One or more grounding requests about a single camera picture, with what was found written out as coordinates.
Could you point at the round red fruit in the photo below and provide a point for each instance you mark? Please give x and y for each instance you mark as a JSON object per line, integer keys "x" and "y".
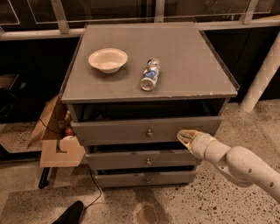
{"x": 69, "y": 131}

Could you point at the grey wooden drawer cabinet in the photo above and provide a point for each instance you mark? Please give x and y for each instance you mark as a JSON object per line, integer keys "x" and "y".
{"x": 192, "y": 82}

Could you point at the grey middle drawer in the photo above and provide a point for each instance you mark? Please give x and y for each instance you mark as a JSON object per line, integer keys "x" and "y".
{"x": 140, "y": 159}

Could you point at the clear plastic water bottle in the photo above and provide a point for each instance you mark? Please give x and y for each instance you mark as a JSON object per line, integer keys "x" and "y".
{"x": 150, "y": 75}

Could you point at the grey drawer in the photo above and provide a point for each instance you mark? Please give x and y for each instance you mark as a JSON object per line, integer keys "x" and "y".
{"x": 141, "y": 131}
{"x": 140, "y": 159}
{"x": 145, "y": 179}

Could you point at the black table leg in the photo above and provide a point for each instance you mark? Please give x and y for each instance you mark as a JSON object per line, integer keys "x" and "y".
{"x": 43, "y": 179}

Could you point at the grey top drawer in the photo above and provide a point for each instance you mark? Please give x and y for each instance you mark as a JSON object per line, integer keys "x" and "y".
{"x": 141, "y": 131}

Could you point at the white paper bowl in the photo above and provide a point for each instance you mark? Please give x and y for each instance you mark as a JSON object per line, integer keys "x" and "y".
{"x": 108, "y": 60}

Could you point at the brown cardboard box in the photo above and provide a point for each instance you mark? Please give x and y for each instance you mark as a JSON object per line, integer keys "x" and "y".
{"x": 57, "y": 150}

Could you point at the grey bottom drawer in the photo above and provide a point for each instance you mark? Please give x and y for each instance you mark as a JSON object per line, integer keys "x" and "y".
{"x": 145, "y": 179}

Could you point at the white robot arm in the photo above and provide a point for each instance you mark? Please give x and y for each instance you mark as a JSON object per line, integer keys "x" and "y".
{"x": 239, "y": 165}

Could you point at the white diagonal pole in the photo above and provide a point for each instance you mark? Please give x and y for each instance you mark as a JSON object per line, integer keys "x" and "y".
{"x": 263, "y": 77}

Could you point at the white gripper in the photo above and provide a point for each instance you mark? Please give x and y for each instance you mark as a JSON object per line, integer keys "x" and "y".
{"x": 200, "y": 144}

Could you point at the black shoe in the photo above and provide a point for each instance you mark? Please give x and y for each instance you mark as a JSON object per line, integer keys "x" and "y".
{"x": 72, "y": 215}

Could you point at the metal window railing frame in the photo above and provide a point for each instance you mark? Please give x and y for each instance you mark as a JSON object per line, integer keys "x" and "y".
{"x": 52, "y": 19}

